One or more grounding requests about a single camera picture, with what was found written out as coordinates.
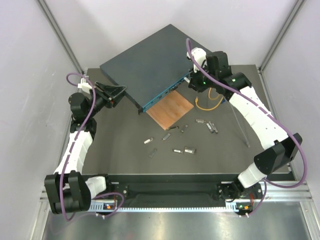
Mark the silver SFP module by board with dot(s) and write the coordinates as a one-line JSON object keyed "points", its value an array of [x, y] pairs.
{"points": [[173, 128]]}

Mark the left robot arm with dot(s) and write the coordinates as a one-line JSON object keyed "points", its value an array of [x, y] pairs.
{"points": [[67, 190]]}

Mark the silver double SFP module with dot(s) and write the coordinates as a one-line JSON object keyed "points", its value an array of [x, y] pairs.
{"points": [[190, 150]]}

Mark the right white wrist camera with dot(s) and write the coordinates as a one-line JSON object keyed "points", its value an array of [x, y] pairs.
{"points": [[199, 56]]}

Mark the wooden board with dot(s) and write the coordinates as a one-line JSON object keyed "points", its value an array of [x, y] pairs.
{"points": [[170, 109]]}

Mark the dark grey table mat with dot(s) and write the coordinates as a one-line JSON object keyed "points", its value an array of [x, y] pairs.
{"points": [[118, 146]]}

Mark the labelled SFP module bottom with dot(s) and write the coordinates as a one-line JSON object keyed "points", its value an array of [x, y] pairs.
{"points": [[177, 151]]}

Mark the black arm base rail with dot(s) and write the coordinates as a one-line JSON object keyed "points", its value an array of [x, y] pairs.
{"points": [[179, 190]]}

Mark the SFP module pair right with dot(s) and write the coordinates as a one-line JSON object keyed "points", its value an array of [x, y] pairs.
{"points": [[211, 127]]}

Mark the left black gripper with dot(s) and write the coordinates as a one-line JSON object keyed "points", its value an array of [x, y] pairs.
{"points": [[111, 97]]}

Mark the dark SFP module lower left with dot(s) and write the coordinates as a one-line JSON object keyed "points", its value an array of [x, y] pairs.
{"points": [[153, 152]]}

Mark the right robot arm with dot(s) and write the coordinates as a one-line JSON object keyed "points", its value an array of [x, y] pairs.
{"points": [[212, 70]]}

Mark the grey slotted cable duct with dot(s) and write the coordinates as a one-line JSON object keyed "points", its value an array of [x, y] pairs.
{"points": [[108, 206]]}

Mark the dark SFP module centre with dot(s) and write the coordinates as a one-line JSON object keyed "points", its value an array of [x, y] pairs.
{"points": [[166, 136]]}

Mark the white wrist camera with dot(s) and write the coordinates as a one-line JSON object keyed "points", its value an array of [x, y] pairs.
{"points": [[199, 56], [84, 85]]}

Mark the dark teal network switch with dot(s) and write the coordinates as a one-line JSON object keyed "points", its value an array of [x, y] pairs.
{"points": [[152, 68]]}

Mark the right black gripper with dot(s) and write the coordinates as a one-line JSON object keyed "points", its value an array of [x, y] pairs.
{"points": [[193, 83]]}

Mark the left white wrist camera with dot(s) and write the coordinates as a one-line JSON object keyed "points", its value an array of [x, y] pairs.
{"points": [[84, 85]]}

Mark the small dark SFP module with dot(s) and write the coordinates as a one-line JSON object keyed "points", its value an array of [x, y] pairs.
{"points": [[184, 128]]}

